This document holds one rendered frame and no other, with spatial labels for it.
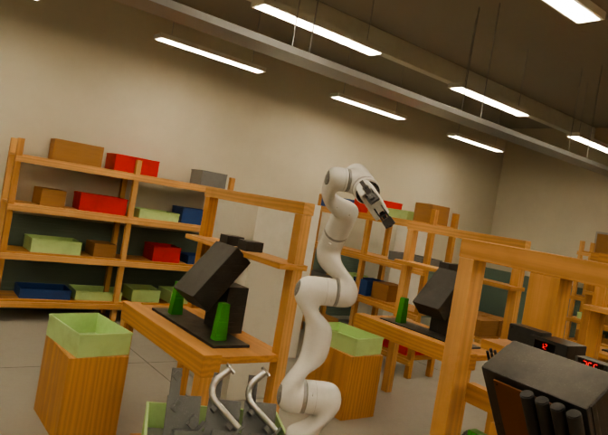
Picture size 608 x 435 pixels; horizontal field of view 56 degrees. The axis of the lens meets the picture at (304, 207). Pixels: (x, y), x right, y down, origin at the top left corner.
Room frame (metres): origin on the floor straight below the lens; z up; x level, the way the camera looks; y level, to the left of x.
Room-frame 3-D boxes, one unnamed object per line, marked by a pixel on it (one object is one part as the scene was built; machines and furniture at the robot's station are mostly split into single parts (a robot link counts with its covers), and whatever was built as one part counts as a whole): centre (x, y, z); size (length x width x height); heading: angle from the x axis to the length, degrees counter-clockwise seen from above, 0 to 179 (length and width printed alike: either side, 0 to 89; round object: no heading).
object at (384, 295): (8.42, -1.10, 1.13); 2.48 x 0.54 x 2.27; 38
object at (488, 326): (11.03, -3.73, 0.22); 1.20 x 0.81 x 0.44; 131
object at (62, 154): (7.86, 2.42, 1.14); 3.01 x 0.54 x 2.28; 128
